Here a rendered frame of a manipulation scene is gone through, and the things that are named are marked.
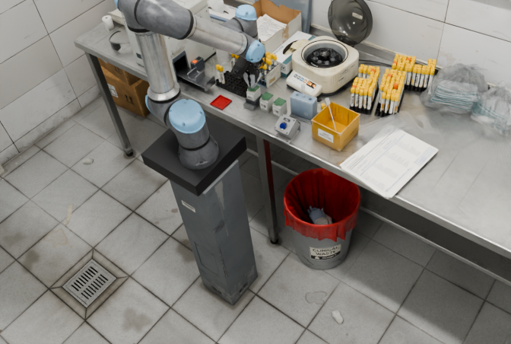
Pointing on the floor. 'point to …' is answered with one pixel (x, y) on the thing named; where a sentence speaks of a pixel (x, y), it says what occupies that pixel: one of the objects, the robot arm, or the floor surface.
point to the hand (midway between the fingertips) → (251, 87)
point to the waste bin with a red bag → (338, 252)
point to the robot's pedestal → (220, 234)
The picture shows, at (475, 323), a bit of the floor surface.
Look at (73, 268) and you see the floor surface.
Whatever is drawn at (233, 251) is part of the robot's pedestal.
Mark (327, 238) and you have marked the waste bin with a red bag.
